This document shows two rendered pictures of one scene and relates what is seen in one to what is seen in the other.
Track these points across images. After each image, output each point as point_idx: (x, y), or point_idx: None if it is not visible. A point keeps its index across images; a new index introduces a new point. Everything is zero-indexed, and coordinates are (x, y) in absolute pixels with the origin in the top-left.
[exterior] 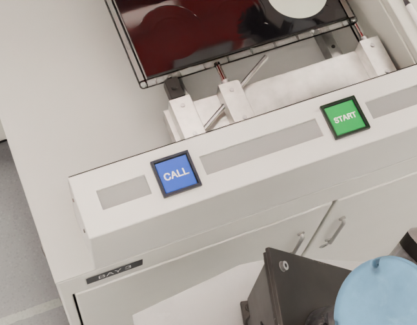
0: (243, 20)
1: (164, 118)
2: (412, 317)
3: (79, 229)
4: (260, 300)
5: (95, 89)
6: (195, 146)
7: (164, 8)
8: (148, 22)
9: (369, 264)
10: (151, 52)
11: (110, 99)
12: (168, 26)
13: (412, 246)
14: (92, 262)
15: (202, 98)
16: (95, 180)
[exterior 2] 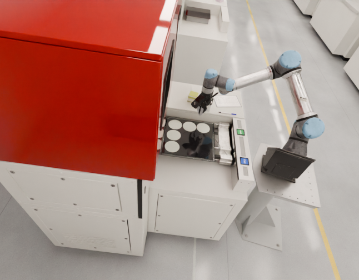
0: (205, 138)
1: (220, 163)
2: (318, 123)
3: (236, 191)
4: (274, 160)
5: (203, 174)
6: (239, 155)
7: (197, 149)
8: (199, 153)
9: (306, 124)
10: (207, 156)
11: (207, 172)
12: (202, 150)
13: (305, 118)
14: (246, 191)
15: (219, 154)
16: (241, 174)
